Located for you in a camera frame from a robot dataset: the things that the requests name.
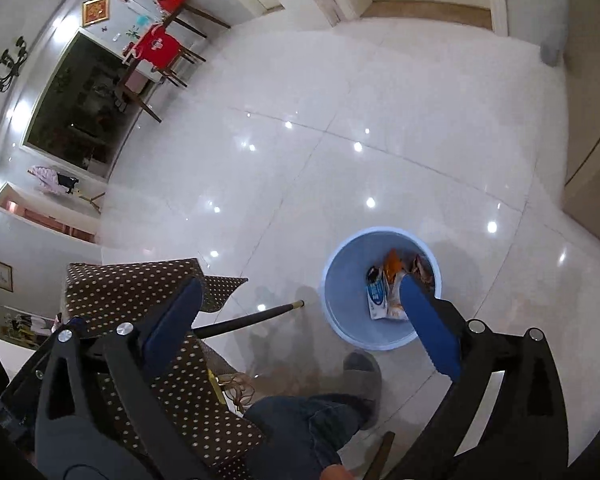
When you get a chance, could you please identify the wooden dining table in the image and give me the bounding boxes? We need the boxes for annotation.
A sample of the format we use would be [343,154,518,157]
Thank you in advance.
[115,0,231,123]

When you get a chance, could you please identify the red diamond wall decoration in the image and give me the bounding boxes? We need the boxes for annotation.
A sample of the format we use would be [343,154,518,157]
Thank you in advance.
[82,0,112,27]

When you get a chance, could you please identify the wooden coat stand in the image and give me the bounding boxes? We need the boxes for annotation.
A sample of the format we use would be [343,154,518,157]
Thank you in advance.
[77,187,106,211]

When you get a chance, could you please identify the brown red wrapper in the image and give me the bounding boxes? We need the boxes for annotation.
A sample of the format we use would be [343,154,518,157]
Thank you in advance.
[411,254,436,291]

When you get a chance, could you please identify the blue plastic bin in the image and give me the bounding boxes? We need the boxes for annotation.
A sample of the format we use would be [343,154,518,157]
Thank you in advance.
[319,226,443,352]

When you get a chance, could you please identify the glass sliding door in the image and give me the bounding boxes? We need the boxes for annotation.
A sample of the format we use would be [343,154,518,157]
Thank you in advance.
[20,27,163,181]

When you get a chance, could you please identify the brown polka dot tablecloth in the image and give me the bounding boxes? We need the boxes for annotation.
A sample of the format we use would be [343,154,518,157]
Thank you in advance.
[62,258,266,480]

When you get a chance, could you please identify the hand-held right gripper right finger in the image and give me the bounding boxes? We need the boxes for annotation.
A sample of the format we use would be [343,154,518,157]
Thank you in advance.
[387,272,570,480]

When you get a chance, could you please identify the black table leg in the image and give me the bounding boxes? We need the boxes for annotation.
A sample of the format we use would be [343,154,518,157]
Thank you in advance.
[192,300,306,339]

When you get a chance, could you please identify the pink jacket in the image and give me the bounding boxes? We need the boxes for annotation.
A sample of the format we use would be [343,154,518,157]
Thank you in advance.
[30,166,78,195]

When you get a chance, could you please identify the person's leg in jeans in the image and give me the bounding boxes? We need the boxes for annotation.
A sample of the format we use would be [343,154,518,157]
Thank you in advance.
[242,394,376,471]

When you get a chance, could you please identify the grey slipper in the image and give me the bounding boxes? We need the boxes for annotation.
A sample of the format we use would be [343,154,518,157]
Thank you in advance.
[342,351,382,431]

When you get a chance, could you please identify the blue white carton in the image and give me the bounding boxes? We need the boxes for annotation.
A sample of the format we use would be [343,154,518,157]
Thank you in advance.
[365,267,396,320]

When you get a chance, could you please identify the black chandelier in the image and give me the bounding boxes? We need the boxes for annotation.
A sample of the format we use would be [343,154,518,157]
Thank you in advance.
[0,36,29,93]

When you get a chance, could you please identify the white plastic bag orange print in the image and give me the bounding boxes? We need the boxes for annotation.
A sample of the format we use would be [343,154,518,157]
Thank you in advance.
[382,249,412,322]

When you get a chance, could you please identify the brown tassel fringe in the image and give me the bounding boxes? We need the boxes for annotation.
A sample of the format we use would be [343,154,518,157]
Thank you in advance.
[215,372,256,413]

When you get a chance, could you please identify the red cloth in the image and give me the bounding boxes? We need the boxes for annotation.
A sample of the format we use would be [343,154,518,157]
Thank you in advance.
[130,24,183,71]

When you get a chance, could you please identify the wooden chair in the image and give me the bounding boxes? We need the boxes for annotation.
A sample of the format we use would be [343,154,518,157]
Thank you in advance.
[122,22,207,88]

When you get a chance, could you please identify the brown wooden stick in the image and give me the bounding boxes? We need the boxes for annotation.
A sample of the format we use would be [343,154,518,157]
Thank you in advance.
[365,431,396,480]

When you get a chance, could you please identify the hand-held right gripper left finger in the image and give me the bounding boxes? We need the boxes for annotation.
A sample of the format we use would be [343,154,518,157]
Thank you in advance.
[35,277,216,480]

